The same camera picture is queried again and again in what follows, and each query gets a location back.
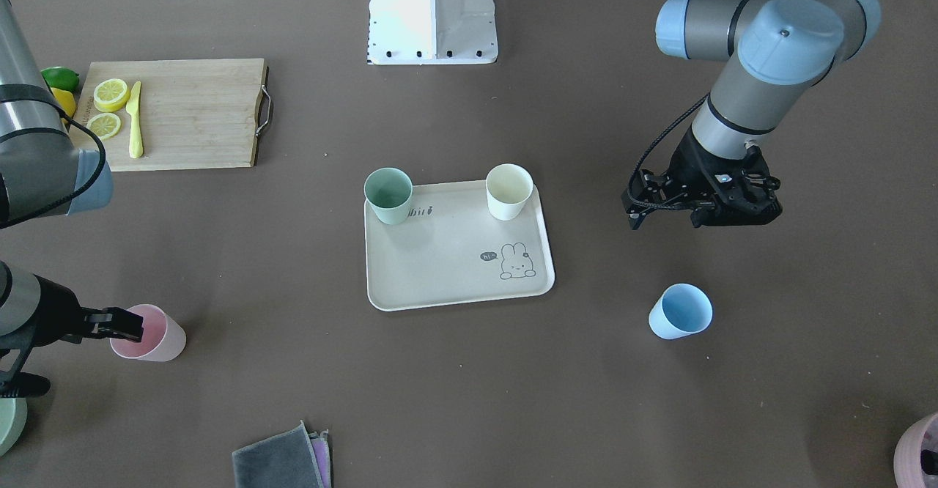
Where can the mint green cup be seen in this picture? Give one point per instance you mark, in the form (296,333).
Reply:
(388,192)

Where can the pink cup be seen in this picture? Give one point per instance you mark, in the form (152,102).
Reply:
(163,339)

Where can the yellow plastic knife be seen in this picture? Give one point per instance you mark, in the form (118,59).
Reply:
(135,141)

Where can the cream white cup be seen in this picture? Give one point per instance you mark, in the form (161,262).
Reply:
(508,188)

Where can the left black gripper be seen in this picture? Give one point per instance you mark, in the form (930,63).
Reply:
(687,166)

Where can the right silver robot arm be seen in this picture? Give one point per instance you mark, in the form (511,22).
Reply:
(43,173)

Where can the cream rabbit tray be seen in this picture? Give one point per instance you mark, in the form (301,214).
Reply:
(450,250)

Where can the purple cloth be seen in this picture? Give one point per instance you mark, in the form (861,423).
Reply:
(320,445)

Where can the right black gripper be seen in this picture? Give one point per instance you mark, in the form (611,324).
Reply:
(53,311)

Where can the lemon half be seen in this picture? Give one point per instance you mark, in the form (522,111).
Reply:
(104,125)
(111,95)

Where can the grey folded cloth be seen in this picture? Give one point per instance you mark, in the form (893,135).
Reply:
(285,460)

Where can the light blue cup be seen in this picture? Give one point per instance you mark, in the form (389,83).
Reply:
(682,310)

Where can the bamboo cutting board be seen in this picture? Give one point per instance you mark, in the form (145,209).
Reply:
(194,114)

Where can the mint green bowl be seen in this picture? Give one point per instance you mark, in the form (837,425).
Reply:
(14,413)

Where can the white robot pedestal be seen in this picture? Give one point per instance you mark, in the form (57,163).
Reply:
(432,32)

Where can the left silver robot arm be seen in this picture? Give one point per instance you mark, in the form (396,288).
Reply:
(773,51)

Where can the green lime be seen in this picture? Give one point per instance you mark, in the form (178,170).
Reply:
(62,78)

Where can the pink mixing bowl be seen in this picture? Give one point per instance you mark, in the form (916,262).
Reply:
(914,461)

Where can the yellow lemon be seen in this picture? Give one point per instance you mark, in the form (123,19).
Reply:
(66,100)

